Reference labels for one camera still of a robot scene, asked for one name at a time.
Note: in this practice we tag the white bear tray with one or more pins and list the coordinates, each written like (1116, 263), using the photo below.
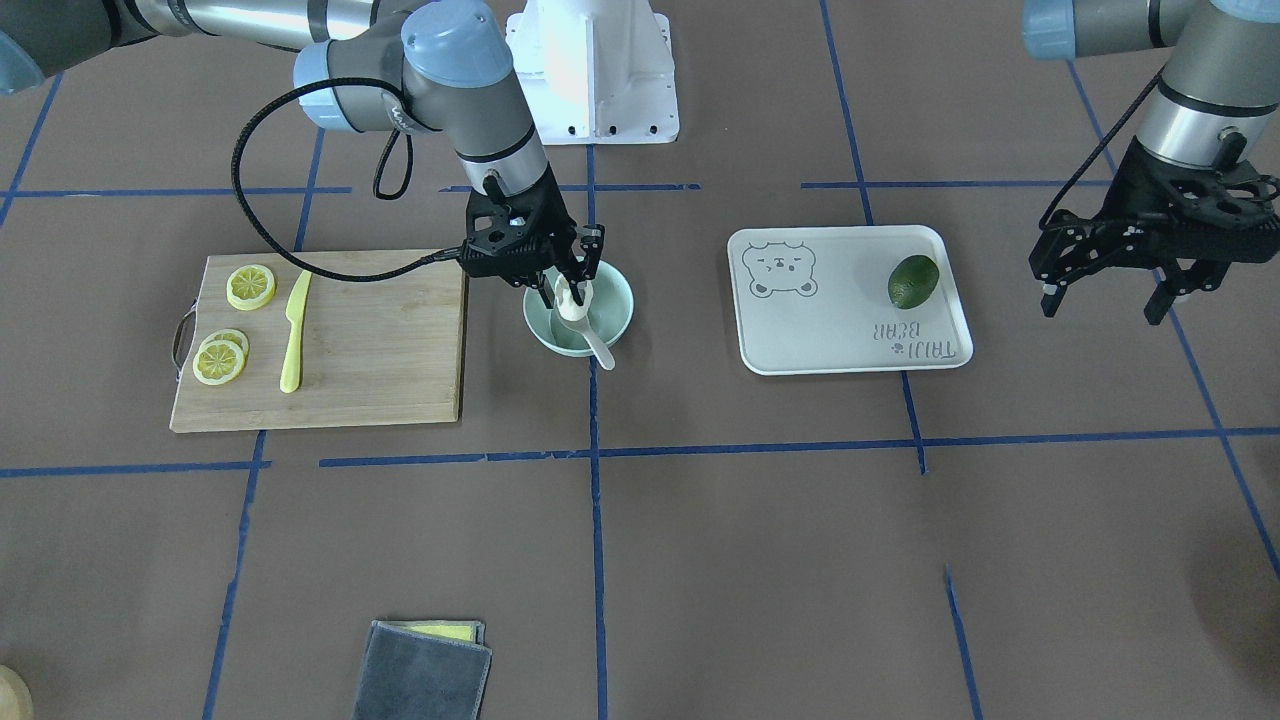
(815, 301)

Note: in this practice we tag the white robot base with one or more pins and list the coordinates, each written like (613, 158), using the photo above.
(596, 72)

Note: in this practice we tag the white plastic spoon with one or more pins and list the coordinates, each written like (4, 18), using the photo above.
(577, 320)

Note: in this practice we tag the lemon slice behind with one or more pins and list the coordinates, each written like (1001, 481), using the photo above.
(231, 335)

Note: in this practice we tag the lemon slice top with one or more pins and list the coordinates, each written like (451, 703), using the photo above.
(250, 287)

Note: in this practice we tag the lemon slice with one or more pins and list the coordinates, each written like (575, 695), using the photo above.
(250, 287)
(218, 362)
(231, 335)

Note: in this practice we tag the grey folded cloth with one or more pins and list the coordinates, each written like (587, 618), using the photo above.
(423, 669)

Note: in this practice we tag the light green bowl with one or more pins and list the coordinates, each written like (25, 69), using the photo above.
(610, 312)

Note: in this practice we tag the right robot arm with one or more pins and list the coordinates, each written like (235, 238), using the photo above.
(403, 67)

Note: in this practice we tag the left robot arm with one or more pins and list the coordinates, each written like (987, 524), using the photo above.
(1220, 77)

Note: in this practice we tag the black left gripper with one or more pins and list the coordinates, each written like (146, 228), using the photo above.
(1066, 244)

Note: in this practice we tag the yellow plastic knife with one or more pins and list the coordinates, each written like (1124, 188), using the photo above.
(295, 309)

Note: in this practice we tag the green avocado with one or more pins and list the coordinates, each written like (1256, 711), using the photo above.
(912, 281)

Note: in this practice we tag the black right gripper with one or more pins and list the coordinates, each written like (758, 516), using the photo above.
(556, 232)

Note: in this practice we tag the bamboo cutting board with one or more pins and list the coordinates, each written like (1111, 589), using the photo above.
(374, 354)

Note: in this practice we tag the lemon slice front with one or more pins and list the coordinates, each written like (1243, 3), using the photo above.
(218, 362)

